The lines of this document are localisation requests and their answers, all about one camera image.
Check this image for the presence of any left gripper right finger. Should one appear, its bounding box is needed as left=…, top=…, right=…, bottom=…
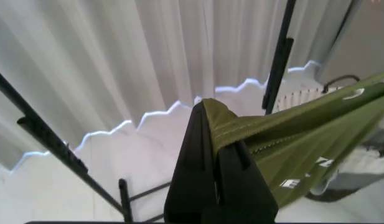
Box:
left=201, top=139, right=279, bottom=223

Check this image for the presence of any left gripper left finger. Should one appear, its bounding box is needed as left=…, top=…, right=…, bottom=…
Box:
left=163, top=101, right=218, bottom=223

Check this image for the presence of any green long-sleeved shirt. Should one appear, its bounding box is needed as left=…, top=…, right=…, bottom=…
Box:
left=202, top=70, right=384, bottom=209

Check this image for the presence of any white laundry basket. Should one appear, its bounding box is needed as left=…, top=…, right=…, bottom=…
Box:
left=274, top=73, right=384, bottom=203

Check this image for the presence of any black clothes rack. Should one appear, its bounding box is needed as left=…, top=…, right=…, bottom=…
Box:
left=0, top=0, right=297, bottom=223

